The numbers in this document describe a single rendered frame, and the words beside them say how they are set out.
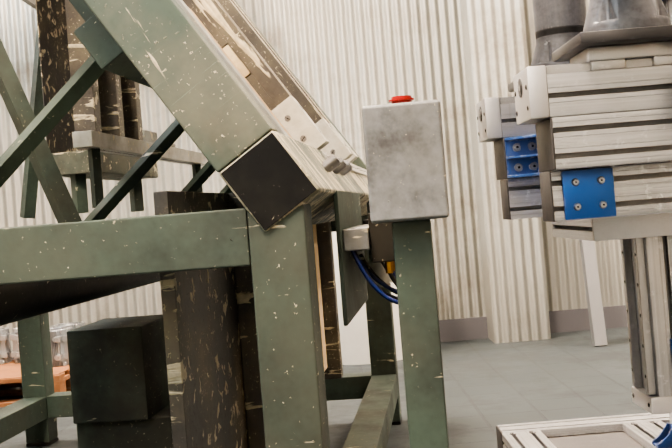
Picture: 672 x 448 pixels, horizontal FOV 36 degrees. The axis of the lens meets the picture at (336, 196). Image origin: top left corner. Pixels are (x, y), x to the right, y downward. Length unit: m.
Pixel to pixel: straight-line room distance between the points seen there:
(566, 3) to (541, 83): 0.58
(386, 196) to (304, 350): 0.27
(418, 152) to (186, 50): 0.39
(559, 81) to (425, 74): 4.05
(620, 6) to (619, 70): 0.11
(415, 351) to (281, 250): 0.26
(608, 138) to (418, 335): 0.49
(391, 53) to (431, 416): 4.35
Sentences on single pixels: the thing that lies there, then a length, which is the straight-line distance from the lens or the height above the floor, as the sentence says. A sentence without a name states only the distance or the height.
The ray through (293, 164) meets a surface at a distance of 1.59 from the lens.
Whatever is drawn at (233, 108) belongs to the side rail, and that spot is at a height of 0.94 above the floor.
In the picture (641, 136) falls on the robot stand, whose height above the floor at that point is 0.86.
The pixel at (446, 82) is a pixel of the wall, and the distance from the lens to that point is 5.86.
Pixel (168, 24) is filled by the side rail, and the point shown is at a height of 1.08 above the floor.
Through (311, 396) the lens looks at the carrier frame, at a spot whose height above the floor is 0.49.
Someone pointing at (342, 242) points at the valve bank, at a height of 0.72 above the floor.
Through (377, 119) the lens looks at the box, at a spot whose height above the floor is 0.91.
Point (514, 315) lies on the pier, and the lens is 5.65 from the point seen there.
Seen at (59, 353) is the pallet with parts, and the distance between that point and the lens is 5.24.
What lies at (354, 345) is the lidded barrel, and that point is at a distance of 5.22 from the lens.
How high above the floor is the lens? 0.77
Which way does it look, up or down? 1 degrees up
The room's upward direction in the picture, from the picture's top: 5 degrees counter-clockwise
